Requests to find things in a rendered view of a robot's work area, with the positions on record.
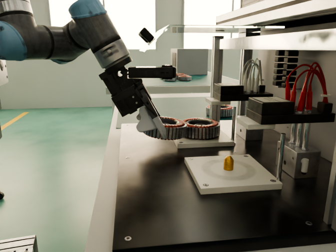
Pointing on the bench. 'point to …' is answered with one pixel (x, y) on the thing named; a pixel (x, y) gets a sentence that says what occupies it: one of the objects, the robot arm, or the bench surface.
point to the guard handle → (146, 35)
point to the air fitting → (304, 165)
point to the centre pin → (228, 163)
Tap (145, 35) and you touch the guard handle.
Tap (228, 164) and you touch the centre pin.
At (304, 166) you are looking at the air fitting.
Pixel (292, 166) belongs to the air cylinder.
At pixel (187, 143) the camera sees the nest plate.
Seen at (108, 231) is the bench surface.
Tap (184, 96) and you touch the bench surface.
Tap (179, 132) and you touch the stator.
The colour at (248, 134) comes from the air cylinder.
